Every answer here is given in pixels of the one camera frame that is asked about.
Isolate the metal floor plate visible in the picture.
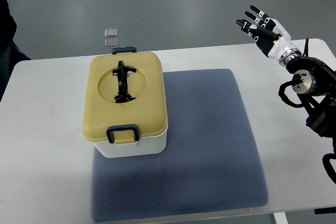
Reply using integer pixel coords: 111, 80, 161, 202
104, 38, 119, 48
104, 28, 118, 38

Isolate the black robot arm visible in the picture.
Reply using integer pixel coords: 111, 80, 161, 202
278, 38, 335, 182

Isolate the dark clothed person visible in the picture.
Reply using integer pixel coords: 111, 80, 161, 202
1, 0, 30, 99

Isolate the lower metal floor plate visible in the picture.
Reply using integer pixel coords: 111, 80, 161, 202
104, 38, 119, 48

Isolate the upper metal floor plate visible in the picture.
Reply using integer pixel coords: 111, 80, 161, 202
104, 28, 118, 38

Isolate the white table leg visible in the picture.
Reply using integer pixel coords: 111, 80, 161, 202
273, 212, 289, 224

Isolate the white storage box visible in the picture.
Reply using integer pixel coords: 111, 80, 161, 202
93, 130, 167, 158

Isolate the yellow box lid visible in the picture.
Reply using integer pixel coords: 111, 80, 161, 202
83, 52, 168, 144

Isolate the black table bracket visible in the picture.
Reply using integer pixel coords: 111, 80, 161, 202
314, 207, 336, 215

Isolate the blue grey cushion mat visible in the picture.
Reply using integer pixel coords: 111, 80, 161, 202
91, 69, 268, 222

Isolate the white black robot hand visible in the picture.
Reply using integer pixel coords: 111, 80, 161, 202
236, 5, 302, 66

